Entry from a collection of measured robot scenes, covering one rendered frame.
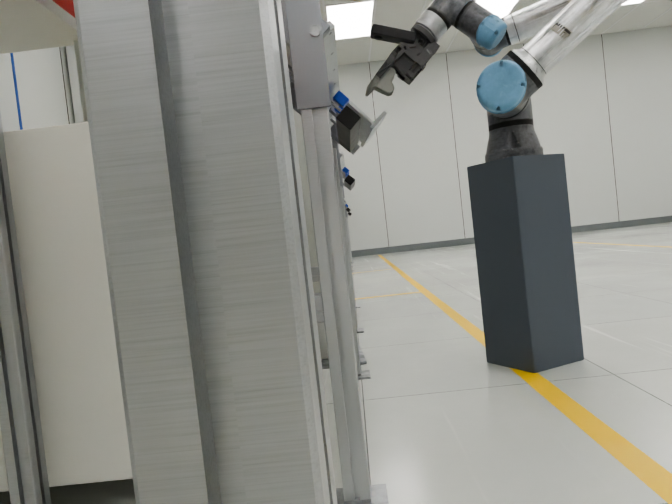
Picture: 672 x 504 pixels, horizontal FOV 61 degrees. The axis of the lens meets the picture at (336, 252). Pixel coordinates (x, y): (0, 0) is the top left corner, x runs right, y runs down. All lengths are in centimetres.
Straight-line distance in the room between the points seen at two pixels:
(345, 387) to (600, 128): 919
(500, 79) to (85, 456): 116
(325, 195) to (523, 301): 80
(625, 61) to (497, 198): 878
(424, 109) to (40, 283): 849
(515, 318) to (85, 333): 104
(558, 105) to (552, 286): 823
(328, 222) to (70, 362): 46
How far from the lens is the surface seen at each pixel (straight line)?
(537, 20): 165
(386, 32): 153
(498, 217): 155
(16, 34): 175
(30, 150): 100
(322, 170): 84
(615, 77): 1013
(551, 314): 157
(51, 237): 98
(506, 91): 144
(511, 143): 157
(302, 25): 88
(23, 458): 102
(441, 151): 916
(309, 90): 85
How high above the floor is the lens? 41
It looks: 2 degrees down
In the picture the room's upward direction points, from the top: 6 degrees counter-clockwise
